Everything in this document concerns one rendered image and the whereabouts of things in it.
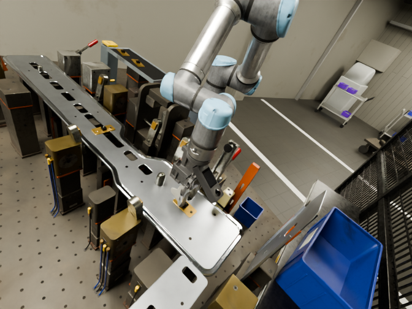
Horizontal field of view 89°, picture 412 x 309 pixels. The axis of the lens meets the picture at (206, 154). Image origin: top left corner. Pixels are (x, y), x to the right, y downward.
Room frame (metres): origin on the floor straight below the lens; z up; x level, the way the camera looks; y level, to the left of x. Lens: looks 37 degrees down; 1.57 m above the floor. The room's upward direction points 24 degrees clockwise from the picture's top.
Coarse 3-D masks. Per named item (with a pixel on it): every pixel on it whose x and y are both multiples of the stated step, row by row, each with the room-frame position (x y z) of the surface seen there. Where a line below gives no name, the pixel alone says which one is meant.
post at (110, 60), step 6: (102, 48) 1.12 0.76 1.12; (102, 54) 1.12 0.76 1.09; (108, 54) 1.11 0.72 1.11; (102, 60) 1.12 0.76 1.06; (108, 60) 1.11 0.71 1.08; (114, 60) 1.14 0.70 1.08; (108, 66) 1.11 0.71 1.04; (114, 66) 1.14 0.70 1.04; (114, 72) 1.15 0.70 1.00; (114, 78) 1.15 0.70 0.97; (114, 84) 1.15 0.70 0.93
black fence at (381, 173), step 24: (384, 144) 1.36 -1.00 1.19; (408, 144) 1.12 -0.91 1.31; (360, 168) 1.35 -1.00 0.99; (384, 168) 1.09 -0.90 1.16; (408, 168) 0.89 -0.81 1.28; (384, 192) 0.81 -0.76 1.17; (408, 192) 0.72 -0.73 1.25; (360, 216) 0.78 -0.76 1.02; (384, 216) 0.65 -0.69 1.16; (384, 240) 0.53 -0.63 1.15; (408, 240) 0.48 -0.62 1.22; (384, 264) 0.43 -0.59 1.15; (384, 288) 0.36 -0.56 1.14
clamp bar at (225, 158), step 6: (228, 144) 0.57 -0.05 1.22; (234, 144) 0.60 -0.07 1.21; (228, 150) 0.56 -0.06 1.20; (234, 150) 0.59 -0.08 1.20; (222, 156) 0.59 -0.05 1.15; (228, 156) 0.59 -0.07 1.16; (216, 162) 0.59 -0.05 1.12; (222, 162) 0.59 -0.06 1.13; (228, 162) 0.59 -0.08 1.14; (216, 168) 0.59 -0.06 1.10; (222, 168) 0.58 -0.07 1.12
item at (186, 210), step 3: (174, 201) 0.45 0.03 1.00; (177, 201) 0.46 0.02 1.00; (186, 201) 0.48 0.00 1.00; (177, 204) 0.45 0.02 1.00; (189, 204) 0.47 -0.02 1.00; (180, 207) 0.44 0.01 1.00; (183, 207) 0.45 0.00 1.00; (186, 207) 0.45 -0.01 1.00; (189, 207) 0.46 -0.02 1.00; (192, 207) 0.46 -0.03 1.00; (183, 210) 0.44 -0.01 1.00; (186, 210) 0.44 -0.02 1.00; (189, 210) 0.45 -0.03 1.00; (192, 210) 0.45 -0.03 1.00; (195, 210) 0.45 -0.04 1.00; (186, 213) 0.43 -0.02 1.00; (189, 213) 0.43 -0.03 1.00; (192, 213) 0.44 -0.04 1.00; (189, 216) 0.42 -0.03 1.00
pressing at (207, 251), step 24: (24, 72) 0.78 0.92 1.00; (48, 72) 0.87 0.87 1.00; (48, 96) 0.70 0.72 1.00; (72, 96) 0.77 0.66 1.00; (72, 120) 0.62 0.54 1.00; (96, 144) 0.55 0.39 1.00; (120, 168) 0.49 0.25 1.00; (168, 168) 0.59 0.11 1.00; (144, 192) 0.44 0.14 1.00; (168, 192) 0.48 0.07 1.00; (168, 216) 0.39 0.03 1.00; (192, 216) 0.43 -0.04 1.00; (216, 216) 0.47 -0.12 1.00; (168, 240) 0.33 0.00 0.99; (192, 240) 0.35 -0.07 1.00; (216, 240) 0.38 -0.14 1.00; (216, 264) 0.32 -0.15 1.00
